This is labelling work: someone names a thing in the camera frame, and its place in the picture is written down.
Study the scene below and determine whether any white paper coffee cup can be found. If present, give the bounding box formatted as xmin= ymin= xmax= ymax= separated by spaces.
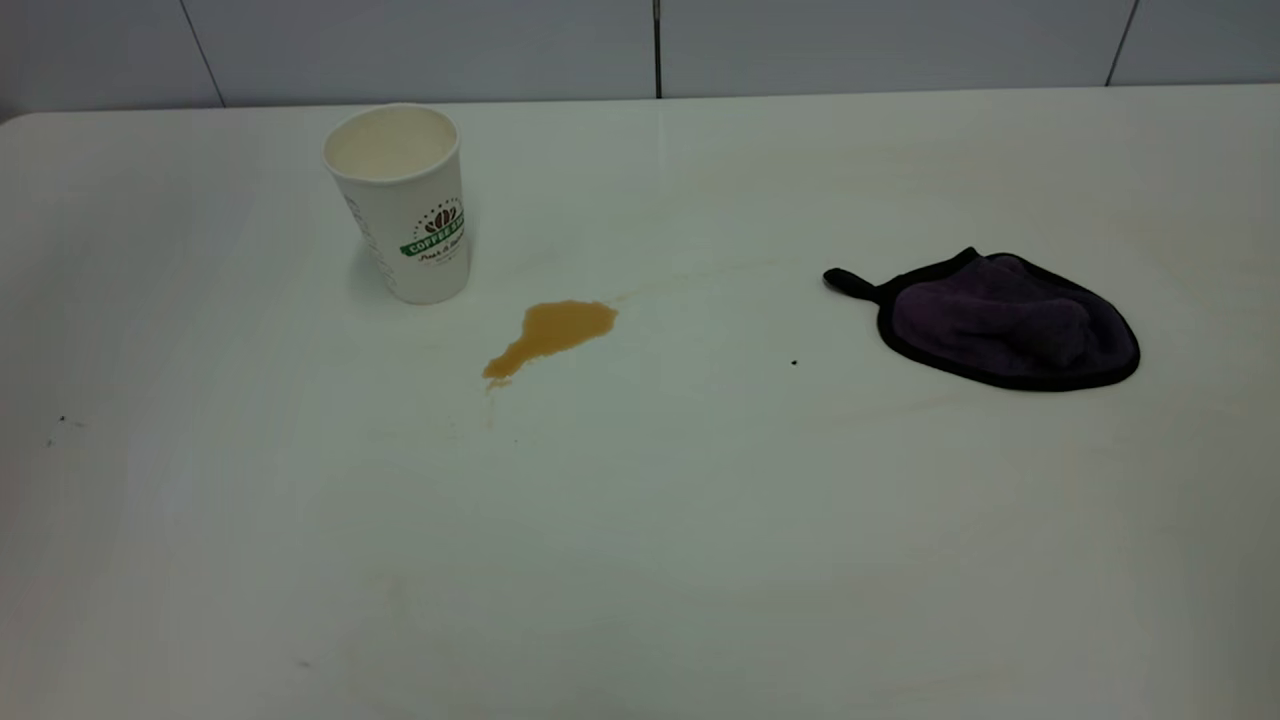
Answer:
xmin=322 ymin=103 xmax=472 ymax=306

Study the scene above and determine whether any purple cloth with black trim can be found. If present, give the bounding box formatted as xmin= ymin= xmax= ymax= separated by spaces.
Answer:
xmin=822 ymin=246 xmax=1142 ymax=392

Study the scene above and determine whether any brown coffee spill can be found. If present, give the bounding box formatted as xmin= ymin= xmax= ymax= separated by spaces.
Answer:
xmin=482 ymin=299 xmax=620 ymax=391

